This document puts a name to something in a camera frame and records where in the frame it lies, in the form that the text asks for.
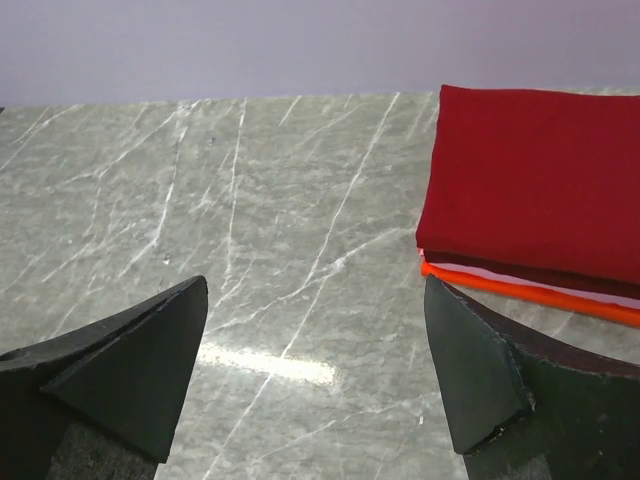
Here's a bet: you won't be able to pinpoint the pink folded t-shirt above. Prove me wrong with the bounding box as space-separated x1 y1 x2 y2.
417 248 639 310

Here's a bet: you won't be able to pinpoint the maroon folded t-shirt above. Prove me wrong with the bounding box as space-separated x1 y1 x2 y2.
423 249 639 299

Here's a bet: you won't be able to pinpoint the dark red folded t-shirt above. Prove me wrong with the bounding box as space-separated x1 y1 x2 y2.
416 85 639 284

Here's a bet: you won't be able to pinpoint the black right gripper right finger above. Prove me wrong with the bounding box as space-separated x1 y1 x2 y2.
424 275 639 479

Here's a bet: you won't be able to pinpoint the orange folded t-shirt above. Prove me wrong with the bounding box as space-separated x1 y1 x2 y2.
421 261 639 328

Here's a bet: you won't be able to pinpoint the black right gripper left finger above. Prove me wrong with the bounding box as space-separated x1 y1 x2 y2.
1 275 208 479

